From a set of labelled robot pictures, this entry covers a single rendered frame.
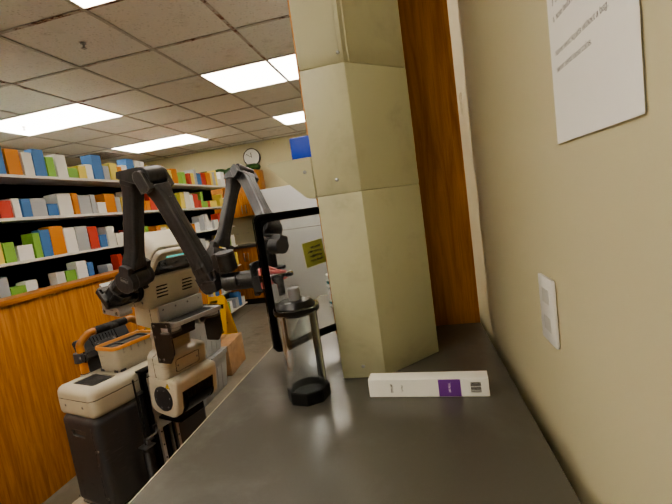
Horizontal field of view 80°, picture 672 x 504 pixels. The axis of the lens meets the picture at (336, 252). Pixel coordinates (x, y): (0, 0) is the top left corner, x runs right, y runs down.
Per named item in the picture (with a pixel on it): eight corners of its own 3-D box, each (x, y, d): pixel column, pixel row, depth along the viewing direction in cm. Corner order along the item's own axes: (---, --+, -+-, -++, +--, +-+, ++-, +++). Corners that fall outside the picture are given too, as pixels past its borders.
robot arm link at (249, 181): (249, 179, 182) (228, 171, 174) (255, 169, 179) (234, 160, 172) (279, 240, 155) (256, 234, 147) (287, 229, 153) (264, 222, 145)
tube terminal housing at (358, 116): (434, 330, 130) (406, 86, 121) (442, 373, 98) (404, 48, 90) (359, 336, 135) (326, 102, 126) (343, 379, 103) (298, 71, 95)
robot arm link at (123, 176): (135, 157, 129) (109, 160, 120) (170, 166, 126) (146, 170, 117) (137, 279, 146) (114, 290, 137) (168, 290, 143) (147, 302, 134)
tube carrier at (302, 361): (338, 382, 99) (326, 298, 96) (318, 404, 89) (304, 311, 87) (301, 380, 103) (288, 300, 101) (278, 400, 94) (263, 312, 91)
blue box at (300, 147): (332, 166, 127) (328, 137, 126) (325, 163, 117) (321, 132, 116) (302, 171, 129) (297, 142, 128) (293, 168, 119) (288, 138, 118)
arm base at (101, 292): (125, 283, 151) (94, 291, 140) (133, 269, 147) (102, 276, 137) (137, 300, 149) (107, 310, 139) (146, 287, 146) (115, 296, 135)
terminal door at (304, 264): (354, 323, 133) (337, 203, 128) (275, 354, 114) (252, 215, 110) (352, 323, 134) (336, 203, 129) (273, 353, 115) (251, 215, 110)
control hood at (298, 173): (339, 197, 129) (335, 166, 128) (317, 197, 98) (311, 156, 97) (305, 202, 132) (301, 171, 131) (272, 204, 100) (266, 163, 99)
